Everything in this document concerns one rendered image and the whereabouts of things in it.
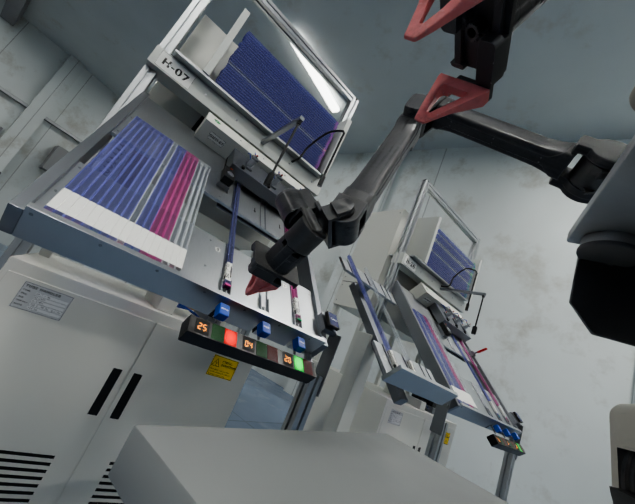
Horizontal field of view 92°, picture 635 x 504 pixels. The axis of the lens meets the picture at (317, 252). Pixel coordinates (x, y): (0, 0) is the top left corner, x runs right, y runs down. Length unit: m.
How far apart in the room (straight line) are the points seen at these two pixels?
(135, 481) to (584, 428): 3.65
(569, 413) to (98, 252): 3.67
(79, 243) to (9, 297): 0.35
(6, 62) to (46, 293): 8.37
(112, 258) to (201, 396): 0.59
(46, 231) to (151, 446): 0.45
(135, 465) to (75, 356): 0.72
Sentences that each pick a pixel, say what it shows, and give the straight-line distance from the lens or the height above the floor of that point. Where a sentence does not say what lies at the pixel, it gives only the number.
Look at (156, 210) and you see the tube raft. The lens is 0.78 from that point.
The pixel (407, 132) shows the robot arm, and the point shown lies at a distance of 0.76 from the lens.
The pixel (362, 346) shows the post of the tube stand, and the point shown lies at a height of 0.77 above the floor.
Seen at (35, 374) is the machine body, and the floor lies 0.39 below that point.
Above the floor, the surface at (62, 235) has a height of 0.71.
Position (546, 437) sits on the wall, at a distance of 3.75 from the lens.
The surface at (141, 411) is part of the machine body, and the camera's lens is 1.08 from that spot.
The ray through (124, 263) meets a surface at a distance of 0.66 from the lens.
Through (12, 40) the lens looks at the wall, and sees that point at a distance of 9.34.
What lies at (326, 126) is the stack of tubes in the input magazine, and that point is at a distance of 1.50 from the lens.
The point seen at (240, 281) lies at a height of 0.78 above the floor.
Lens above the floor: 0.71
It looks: 15 degrees up
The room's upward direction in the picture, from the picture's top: 24 degrees clockwise
